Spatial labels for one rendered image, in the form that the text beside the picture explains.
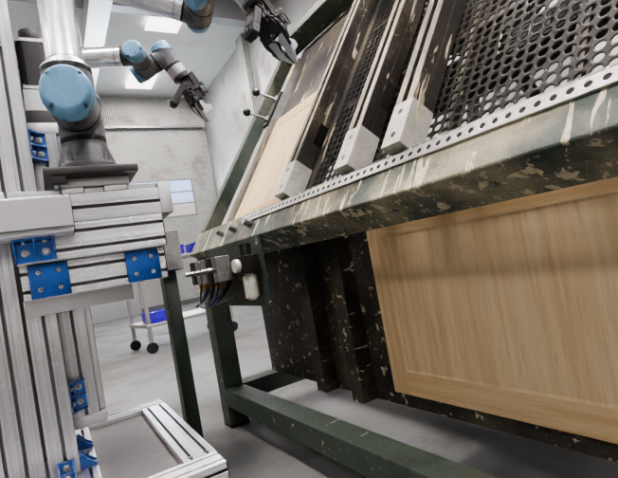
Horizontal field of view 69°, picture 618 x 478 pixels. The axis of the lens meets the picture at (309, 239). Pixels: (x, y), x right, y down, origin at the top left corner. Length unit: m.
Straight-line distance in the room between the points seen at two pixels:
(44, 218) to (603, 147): 1.08
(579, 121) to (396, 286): 0.77
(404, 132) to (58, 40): 0.86
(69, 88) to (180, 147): 11.47
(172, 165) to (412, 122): 11.59
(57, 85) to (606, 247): 1.22
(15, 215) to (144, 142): 11.39
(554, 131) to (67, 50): 1.08
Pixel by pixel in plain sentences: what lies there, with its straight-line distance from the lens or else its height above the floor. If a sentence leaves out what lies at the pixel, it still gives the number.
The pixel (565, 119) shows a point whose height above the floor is 0.84.
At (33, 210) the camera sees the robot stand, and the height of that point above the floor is 0.92.
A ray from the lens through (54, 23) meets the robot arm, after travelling 1.35.
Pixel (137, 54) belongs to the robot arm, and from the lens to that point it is 1.91.
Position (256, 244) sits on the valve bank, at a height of 0.78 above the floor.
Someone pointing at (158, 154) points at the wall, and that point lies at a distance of 12.50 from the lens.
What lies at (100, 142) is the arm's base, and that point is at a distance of 1.37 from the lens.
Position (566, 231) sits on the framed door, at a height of 0.67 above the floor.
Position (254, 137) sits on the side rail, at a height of 1.36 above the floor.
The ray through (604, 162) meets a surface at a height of 0.77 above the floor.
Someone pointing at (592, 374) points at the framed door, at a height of 0.38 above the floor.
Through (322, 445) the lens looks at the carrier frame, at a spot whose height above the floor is 0.13.
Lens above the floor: 0.72
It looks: 2 degrees up
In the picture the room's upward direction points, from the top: 10 degrees counter-clockwise
